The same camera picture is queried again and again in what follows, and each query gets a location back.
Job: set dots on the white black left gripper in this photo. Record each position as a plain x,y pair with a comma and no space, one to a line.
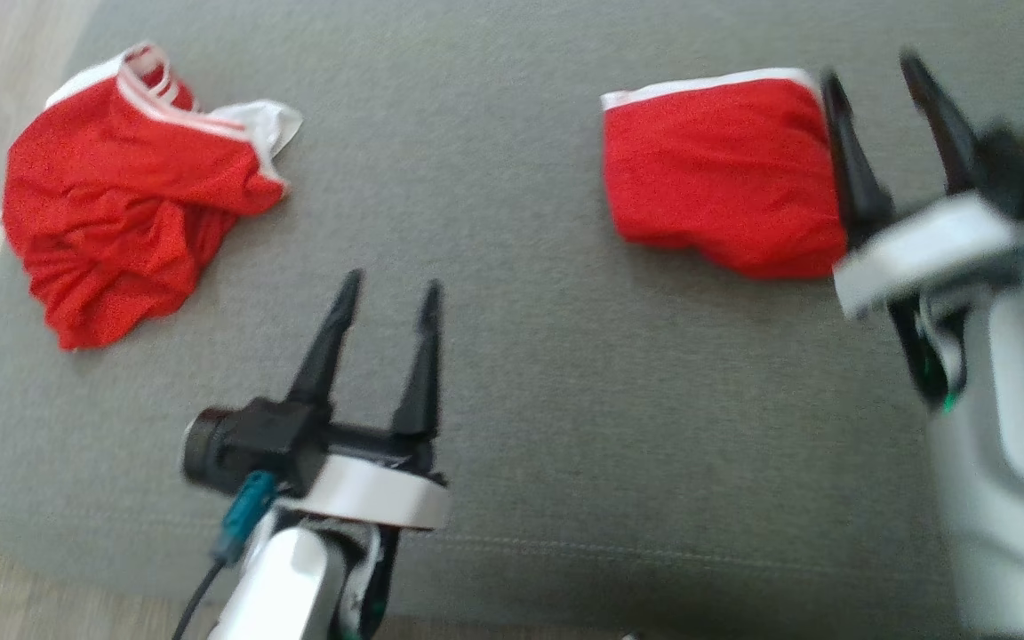
370,493

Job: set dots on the red white basketball jersey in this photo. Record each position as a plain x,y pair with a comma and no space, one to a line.
121,204

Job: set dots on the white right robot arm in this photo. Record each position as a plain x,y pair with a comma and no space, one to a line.
1010,489

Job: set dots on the red shorts with white band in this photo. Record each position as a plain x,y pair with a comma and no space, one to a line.
716,169

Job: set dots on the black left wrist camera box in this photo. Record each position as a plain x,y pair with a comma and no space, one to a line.
245,444

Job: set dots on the large grey sofa seat cushion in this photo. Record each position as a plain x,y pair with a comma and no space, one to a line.
521,311

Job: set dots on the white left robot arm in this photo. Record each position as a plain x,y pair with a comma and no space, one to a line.
290,587

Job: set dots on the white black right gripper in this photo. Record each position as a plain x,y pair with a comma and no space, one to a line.
930,253

